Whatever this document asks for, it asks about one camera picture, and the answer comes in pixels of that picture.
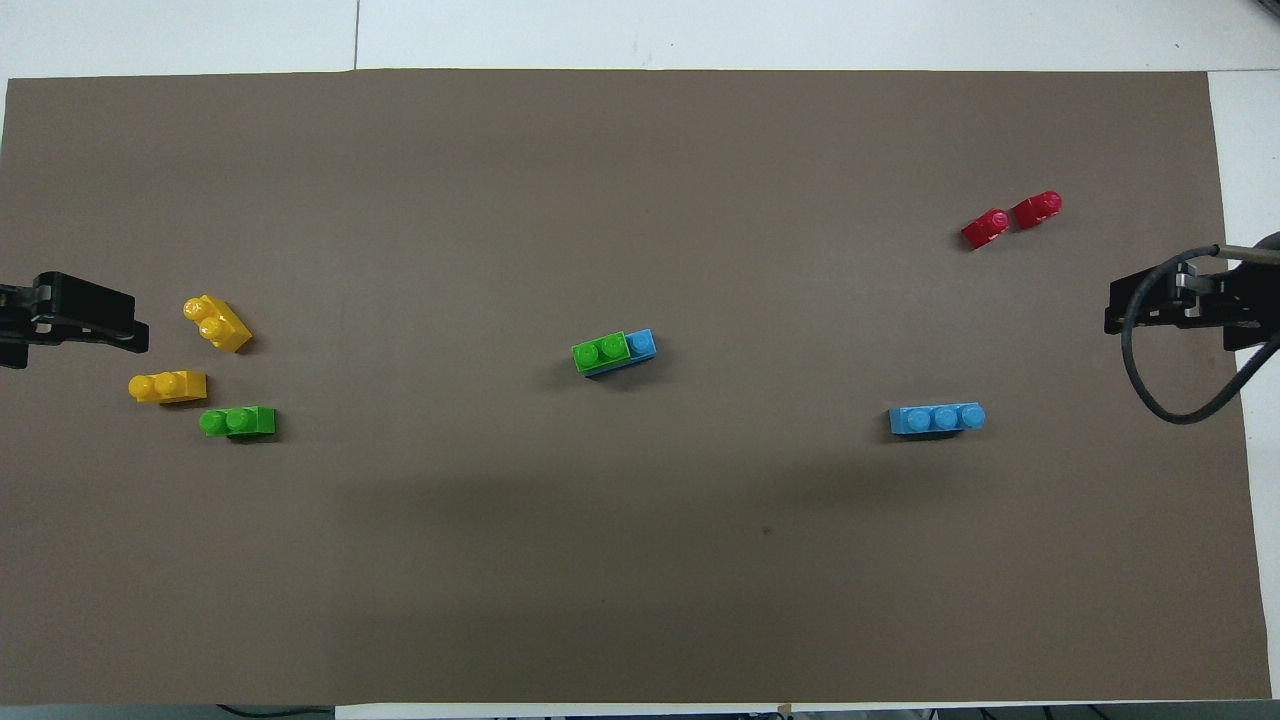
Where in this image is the red single-stud block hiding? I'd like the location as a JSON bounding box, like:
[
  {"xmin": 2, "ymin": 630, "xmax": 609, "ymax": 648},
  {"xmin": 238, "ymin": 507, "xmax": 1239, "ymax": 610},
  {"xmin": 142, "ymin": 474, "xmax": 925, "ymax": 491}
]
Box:
[
  {"xmin": 961, "ymin": 208, "xmax": 1011, "ymax": 251},
  {"xmin": 1011, "ymin": 190, "xmax": 1063, "ymax": 231}
]

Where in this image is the yellow two-stud block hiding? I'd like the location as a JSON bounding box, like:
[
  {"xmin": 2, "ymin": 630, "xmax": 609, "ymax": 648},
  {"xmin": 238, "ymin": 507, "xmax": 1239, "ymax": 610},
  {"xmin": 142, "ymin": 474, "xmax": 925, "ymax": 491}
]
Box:
[
  {"xmin": 183, "ymin": 294, "xmax": 253, "ymax": 354},
  {"xmin": 128, "ymin": 370, "xmax": 208, "ymax": 405}
]

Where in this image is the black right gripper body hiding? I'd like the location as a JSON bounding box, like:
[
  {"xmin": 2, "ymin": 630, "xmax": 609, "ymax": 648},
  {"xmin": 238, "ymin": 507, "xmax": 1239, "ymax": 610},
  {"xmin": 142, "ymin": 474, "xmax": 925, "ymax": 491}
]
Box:
[{"xmin": 1183, "ymin": 260, "xmax": 1280, "ymax": 352}]

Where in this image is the brown paper table mat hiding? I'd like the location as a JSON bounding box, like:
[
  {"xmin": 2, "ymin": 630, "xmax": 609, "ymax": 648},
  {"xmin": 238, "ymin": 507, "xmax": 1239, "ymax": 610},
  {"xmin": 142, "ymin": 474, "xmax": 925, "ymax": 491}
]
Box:
[{"xmin": 0, "ymin": 68, "xmax": 1273, "ymax": 706}]

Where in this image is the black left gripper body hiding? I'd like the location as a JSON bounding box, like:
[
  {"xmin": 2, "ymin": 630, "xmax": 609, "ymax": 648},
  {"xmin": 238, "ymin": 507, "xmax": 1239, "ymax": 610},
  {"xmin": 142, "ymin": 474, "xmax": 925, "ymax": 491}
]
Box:
[{"xmin": 0, "ymin": 283, "xmax": 53, "ymax": 369}]

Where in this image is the black floor cable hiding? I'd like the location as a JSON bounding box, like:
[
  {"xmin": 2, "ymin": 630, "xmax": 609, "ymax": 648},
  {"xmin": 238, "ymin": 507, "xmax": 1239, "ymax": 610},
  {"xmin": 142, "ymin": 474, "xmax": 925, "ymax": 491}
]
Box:
[{"xmin": 215, "ymin": 703, "xmax": 337, "ymax": 720}]

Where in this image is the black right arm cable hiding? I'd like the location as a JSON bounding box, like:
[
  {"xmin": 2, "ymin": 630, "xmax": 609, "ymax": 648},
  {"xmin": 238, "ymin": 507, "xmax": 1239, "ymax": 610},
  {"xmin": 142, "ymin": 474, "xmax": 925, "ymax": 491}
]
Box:
[{"xmin": 1119, "ymin": 243, "xmax": 1280, "ymax": 426}]

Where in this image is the green two-stud block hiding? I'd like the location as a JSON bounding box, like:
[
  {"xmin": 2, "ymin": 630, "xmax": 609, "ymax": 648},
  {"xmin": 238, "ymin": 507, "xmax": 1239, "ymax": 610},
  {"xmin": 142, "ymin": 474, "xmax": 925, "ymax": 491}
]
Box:
[
  {"xmin": 571, "ymin": 331, "xmax": 629, "ymax": 376},
  {"xmin": 199, "ymin": 405, "xmax": 277, "ymax": 439}
]

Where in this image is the blue three-stud block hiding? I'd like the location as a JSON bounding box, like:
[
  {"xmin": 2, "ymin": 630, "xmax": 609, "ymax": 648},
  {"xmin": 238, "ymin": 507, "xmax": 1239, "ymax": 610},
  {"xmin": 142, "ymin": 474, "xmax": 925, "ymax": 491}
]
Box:
[
  {"xmin": 889, "ymin": 402, "xmax": 987, "ymax": 437},
  {"xmin": 584, "ymin": 328, "xmax": 659, "ymax": 379}
]

